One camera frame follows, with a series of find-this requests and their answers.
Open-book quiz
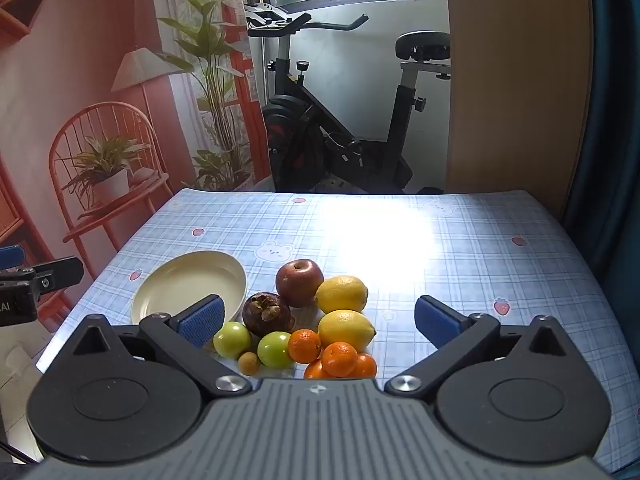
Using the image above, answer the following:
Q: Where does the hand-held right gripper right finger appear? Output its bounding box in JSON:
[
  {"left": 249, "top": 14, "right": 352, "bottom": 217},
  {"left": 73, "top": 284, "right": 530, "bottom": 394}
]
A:
[{"left": 384, "top": 295, "right": 581, "bottom": 397}]

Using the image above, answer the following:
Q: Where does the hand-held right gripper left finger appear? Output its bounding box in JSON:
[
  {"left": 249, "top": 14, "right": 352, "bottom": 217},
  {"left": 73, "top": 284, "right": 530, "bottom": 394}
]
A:
[{"left": 62, "top": 294, "right": 252, "bottom": 402}]

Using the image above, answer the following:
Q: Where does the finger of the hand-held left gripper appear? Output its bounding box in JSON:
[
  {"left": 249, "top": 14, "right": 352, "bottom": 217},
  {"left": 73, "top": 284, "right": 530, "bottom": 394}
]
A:
[
  {"left": 0, "top": 245, "right": 26, "bottom": 272},
  {"left": 30, "top": 257, "right": 85, "bottom": 292}
]

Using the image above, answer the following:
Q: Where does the green jujube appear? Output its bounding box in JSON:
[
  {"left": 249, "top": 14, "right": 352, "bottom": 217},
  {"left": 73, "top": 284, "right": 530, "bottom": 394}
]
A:
[
  {"left": 257, "top": 331, "right": 295, "bottom": 369},
  {"left": 213, "top": 321, "right": 252, "bottom": 359}
]

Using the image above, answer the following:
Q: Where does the cream round plate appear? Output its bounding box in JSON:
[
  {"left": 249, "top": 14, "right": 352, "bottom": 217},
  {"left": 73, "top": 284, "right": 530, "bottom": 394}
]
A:
[{"left": 131, "top": 250, "right": 248, "bottom": 326}]

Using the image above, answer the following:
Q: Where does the dark purple mangosteen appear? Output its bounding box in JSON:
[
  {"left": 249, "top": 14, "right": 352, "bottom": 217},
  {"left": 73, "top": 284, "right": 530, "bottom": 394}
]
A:
[{"left": 242, "top": 292, "right": 296, "bottom": 338}]

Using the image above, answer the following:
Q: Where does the yellow lemon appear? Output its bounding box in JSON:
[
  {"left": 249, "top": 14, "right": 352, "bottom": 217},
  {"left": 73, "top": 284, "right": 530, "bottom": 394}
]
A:
[
  {"left": 314, "top": 275, "right": 369, "bottom": 314},
  {"left": 318, "top": 309, "right": 377, "bottom": 352}
]

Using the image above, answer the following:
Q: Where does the red apple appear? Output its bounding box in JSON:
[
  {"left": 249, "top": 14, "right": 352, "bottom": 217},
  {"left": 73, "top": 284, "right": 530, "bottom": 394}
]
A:
[{"left": 275, "top": 258, "right": 325, "bottom": 309}]

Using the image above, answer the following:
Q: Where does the blue plaid tablecloth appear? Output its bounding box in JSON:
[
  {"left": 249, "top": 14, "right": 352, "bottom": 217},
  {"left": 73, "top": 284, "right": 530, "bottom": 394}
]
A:
[{"left": 37, "top": 188, "right": 640, "bottom": 473}]

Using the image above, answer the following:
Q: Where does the black exercise bike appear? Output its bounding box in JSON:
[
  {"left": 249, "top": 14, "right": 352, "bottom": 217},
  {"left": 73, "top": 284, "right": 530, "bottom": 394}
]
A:
[{"left": 246, "top": 2, "right": 453, "bottom": 195}]

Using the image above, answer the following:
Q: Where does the wooden door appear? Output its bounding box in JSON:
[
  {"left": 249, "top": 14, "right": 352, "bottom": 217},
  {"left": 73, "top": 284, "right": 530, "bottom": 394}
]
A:
[{"left": 444, "top": 0, "right": 596, "bottom": 216}]

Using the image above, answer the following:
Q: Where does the dark blue curtain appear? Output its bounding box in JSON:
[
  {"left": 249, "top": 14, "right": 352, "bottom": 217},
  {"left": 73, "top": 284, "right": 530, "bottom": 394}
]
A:
[{"left": 560, "top": 0, "right": 640, "bottom": 306}]

